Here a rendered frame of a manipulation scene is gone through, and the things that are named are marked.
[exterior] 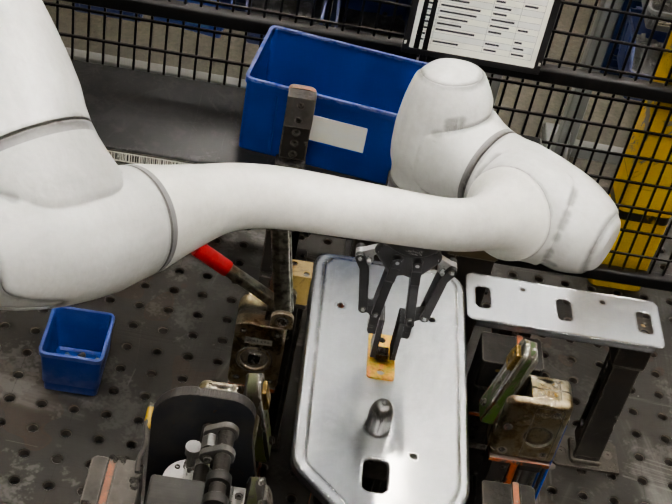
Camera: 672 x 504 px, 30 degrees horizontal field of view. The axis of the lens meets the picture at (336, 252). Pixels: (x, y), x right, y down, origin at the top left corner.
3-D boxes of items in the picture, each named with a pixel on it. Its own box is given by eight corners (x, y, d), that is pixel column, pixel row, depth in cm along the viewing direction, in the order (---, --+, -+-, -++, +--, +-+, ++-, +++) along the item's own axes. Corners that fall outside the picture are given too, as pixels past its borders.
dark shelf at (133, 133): (546, 234, 195) (551, 219, 193) (-35, 139, 190) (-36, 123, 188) (537, 151, 211) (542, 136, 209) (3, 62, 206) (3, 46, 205)
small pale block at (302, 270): (278, 453, 192) (312, 278, 169) (255, 450, 192) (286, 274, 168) (280, 436, 195) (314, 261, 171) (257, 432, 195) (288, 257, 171)
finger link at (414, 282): (411, 241, 158) (423, 242, 158) (405, 306, 165) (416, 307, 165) (411, 262, 155) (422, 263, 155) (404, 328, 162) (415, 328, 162)
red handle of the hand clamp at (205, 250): (292, 317, 162) (196, 251, 156) (281, 326, 163) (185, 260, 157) (295, 295, 165) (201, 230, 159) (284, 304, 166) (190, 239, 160)
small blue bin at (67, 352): (100, 402, 194) (102, 362, 188) (36, 392, 194) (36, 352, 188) (114, 352, 202) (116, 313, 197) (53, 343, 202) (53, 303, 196)
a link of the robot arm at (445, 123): (365, 171, 148) (450, 230, 142) (389, 60, 138) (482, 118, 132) (423, 140, 154) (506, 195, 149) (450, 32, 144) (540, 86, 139)
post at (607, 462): (618, 475, 200) (678, 348, 181) (550, 464, 199) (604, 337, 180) (614, 444, 205) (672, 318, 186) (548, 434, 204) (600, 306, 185)
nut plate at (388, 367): (394, 382, 166) (395, 375, 165) (365, 377, 165) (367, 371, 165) (395, 337, 172) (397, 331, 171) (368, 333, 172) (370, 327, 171)
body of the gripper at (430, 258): (382, 229, 149) (369, 286, 155) (452, 240, 150) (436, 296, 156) (384, 190, 155) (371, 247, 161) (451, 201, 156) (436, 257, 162)
